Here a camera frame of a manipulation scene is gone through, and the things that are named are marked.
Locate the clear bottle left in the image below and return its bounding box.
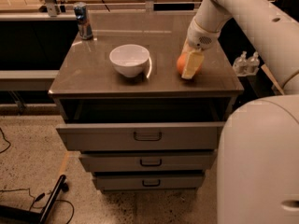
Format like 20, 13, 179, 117
233, 51, 247, 75

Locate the orange fruit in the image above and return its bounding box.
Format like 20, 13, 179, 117
176, 51, 203, 77

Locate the top grey drawer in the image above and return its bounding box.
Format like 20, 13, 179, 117
56, 122, 224, 151

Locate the black stand leg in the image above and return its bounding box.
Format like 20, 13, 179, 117
0, 175, 69, 224

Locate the clear bottle right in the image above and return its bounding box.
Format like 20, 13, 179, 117
247, 51, 260, 74

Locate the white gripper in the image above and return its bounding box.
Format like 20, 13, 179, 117
181, 17, 221, 79

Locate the white ceramic bowl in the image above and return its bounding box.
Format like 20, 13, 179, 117
109, 44, 150, 77

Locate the blue silver drink can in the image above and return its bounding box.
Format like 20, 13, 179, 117
73, 2, 93, 40

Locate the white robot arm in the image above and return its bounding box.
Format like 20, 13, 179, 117
184, 0, 299, 224

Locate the grey side bench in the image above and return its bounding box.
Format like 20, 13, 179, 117
0, 70, 58, 91

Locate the middle grey drawer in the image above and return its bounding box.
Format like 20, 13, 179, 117
79, 150, 216, 173

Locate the grey drawer cabinet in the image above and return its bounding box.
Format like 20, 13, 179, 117
47, 10, 245, 194

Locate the bottom grey drawer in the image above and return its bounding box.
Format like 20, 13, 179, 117
93, 171, 205, 192

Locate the grey drawer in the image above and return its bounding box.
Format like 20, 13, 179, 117
56, 122, 224, 151
93, 171, 205, 192
79, 150, 216, 173

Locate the black floor cable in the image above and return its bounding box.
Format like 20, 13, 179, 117
0, 128, 76, 224

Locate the clear bottle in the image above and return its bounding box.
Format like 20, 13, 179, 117
247, 51, 260, 74
233, 51, 247, 75

